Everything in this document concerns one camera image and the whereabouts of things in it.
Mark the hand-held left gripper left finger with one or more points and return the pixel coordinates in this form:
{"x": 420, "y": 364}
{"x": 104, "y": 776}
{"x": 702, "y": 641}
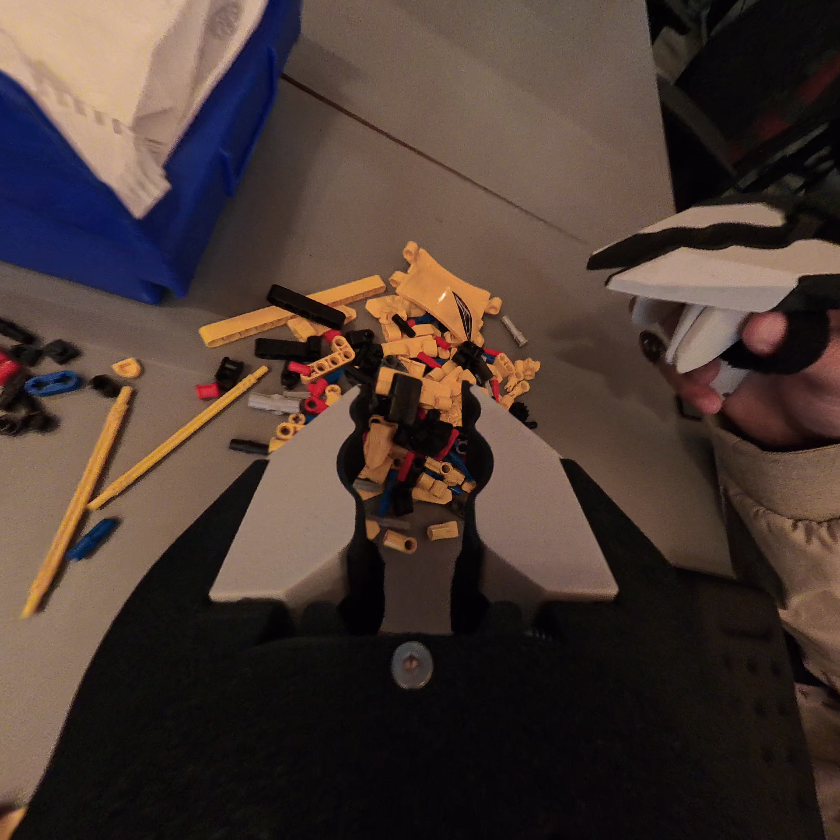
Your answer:
{"x": 289, "y": 525}

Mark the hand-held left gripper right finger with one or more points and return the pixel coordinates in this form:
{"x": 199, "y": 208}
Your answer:
{"x": 544, "y": 525}

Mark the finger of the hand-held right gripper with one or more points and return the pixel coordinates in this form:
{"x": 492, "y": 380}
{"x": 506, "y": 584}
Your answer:
{"x": 709, "y": 220}
{"x": 709, "y": 279}

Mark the pile of toy bricks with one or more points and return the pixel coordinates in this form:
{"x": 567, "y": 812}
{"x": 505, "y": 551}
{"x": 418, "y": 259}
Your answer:
{"x": 433, "y": 387}

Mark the blue link brick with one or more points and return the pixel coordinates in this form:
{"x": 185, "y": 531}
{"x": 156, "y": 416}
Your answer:
{"x": 52, "y": 382}

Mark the person's right forearm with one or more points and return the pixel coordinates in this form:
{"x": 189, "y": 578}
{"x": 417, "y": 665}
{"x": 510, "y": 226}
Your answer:
{"x": 800, "y": 525}

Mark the grey desk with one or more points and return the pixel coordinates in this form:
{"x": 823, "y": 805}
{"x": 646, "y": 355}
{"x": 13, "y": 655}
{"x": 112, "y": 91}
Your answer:
{"x": 459, "y": 131}

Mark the person's right hand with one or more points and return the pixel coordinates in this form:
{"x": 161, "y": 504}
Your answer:
{"x": 787, "y": 407}

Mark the black toy pin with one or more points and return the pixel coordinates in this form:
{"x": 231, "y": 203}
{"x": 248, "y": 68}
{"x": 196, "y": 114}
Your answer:
{"x": 248, "y": 446}

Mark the grey toy connector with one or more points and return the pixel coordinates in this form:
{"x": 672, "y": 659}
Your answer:
{"x": 272, "y": 401}

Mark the dark chair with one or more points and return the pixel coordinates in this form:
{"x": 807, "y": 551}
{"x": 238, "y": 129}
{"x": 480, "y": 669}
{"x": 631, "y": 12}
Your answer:
{"x": 722, "y": 79}

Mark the yellow toy axle rod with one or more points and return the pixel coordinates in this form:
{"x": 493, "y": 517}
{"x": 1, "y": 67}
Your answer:
{"x": 79, "y": 499}
{"x": 177, "y": 436}

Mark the red toy bush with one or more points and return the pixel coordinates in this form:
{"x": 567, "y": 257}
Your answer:
{"x": 207, "y": 391}

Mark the black toy connector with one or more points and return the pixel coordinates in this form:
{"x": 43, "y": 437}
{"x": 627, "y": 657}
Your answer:
{"x": 228, "y": 373}

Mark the small grey toy pin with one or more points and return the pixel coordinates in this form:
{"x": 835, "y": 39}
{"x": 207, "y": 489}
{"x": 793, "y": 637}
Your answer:
{"x": 515, "y": 330}

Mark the blue toy pin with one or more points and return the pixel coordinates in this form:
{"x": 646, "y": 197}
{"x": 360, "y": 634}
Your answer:
{"x": 92, "y": 538}

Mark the long yellow toy beam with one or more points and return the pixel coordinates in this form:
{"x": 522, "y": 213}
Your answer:
{"x": 262, "y": 320}

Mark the black toy beam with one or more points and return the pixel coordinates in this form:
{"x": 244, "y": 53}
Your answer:
{"x": 305, "y": 307}

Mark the yellow half-round brick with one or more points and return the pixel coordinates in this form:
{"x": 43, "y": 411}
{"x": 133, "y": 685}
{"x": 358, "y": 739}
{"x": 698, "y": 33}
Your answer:
{"x": 127, "y": 367}

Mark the black round brick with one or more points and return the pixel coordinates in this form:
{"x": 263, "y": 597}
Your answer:
{"x": 105, "y": 385}

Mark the black perforated panel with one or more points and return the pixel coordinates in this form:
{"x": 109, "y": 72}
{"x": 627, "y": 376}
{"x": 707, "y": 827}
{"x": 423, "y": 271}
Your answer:
{"x": 754, "y": 630}

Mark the yellow curved toy panel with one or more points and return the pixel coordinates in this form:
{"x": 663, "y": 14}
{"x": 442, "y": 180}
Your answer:
{"x": 439, "y": 295}

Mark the blue plastic bin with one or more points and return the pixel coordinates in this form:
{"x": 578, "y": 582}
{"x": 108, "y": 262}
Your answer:
{"x": 216, "y": 184}

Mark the person's beige jacket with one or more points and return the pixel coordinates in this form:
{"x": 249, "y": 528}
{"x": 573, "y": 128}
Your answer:
{"x": 820, "y": 754}

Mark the white paper bag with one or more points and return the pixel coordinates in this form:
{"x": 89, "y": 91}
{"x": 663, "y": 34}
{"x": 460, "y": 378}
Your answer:
{"x": 98, "y": 85}

